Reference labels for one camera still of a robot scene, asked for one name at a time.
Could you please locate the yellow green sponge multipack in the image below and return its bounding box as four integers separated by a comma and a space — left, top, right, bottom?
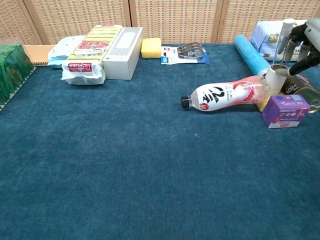
60, 24, 124, 86

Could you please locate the yellow sponge block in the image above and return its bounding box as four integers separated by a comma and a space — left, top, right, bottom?
140, 37, 163, 60

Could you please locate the large white blue wipes pack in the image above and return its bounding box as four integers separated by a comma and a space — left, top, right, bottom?
249, 19, 320, 63

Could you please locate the small purple box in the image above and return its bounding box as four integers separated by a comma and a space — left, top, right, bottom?
261, 94, 312, 130

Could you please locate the dark tin can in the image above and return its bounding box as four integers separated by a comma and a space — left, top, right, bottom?
281, 72, 320, 115

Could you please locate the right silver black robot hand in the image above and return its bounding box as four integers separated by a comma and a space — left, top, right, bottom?
274, 17, 320, 77

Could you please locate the woven wooden folding screen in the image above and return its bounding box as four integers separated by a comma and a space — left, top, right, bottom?
0, 0, 320, 46

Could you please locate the blue patterned roll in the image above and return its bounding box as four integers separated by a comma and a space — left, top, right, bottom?
233, 34, 275, 77

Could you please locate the plastic bottle white red label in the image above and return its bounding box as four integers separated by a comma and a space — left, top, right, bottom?
180, 74, 272, 113

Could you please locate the white power strip box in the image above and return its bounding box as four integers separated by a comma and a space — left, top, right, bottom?
101, 26, 144, 81

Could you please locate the white paper roll core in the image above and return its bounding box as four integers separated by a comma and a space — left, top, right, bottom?
264, 63, 288, 97

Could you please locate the dark blue table mat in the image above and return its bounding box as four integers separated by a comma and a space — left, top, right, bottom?
0, 43, 320, 240

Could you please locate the light blue wipes pack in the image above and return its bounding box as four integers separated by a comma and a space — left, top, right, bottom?
47, 34, 87, 69

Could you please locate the small yellow sponge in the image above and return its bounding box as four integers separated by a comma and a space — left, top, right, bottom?
256, 93, 273, 113

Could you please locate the correction tape blister pack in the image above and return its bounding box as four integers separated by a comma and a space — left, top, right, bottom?
160, 42, 211, 65

